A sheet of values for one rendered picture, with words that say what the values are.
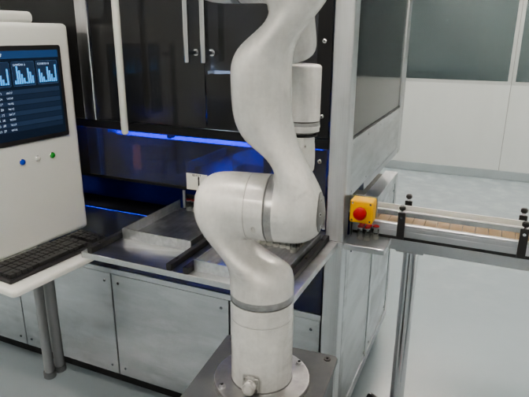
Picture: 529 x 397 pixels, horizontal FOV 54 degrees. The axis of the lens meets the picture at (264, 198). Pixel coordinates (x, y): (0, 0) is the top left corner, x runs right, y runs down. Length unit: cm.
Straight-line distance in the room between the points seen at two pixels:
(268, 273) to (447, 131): 538
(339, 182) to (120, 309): 112
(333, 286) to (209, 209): 93
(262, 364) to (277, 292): 15
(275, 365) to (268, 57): 56
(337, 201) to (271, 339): 76
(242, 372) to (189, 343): 113
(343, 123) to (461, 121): 465
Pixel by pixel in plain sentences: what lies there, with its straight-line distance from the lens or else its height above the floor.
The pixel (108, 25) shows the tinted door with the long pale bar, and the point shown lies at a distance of 197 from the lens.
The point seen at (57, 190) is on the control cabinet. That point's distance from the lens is 199.
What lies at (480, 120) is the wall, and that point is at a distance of 617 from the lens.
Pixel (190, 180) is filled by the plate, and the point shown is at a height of 102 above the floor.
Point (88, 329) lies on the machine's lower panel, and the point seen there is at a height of 27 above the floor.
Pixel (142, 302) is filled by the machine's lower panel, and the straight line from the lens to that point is 219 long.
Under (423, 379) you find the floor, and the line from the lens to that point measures 263.
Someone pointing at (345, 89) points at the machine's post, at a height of 136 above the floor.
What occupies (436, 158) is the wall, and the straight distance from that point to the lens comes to 627.
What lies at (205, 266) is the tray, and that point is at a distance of 146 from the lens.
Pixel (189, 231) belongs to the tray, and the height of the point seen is 88.
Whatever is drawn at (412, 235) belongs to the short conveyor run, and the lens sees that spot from 174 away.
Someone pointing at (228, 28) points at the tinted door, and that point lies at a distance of 171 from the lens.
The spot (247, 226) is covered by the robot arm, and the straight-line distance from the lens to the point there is 88.
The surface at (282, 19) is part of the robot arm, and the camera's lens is 80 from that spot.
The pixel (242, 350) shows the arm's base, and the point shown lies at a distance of 100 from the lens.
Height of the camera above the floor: 152
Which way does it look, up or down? 18 degrees down
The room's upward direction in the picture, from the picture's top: straight up
